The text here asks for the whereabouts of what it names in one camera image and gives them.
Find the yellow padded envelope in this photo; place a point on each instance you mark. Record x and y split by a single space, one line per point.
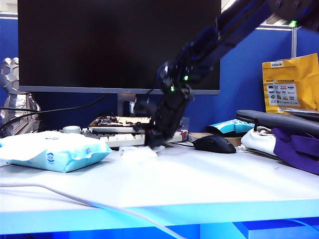
296 82

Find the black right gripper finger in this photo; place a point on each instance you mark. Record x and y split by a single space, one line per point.
169 142
154 140

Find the golden foil cherry tray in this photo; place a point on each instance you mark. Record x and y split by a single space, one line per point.
112 123

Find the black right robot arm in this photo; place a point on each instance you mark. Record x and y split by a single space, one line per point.
224 35

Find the white and grey keyboard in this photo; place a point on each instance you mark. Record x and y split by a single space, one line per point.
119 139

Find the clear glass with red print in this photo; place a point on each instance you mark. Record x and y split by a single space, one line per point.
184 124

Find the grey fabric laptop sleeve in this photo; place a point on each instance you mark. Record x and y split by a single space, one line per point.
279 120

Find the silver faceted figurine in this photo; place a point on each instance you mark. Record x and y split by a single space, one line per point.
15 99

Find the teal snack packet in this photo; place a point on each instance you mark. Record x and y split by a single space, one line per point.
231 125

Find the brown cardboard box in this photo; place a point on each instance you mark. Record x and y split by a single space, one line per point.
197 137

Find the white wet wipe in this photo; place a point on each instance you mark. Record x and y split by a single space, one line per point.
138 153

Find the black computer monitor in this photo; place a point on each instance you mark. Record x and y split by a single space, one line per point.
99 44

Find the black computer mouse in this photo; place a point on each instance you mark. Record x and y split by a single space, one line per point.
214 144

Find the clear tape roll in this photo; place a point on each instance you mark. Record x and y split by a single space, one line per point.
71 129

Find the blue wet wipes pack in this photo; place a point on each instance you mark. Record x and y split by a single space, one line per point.
54 152

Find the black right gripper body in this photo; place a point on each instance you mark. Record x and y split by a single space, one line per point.
172 112

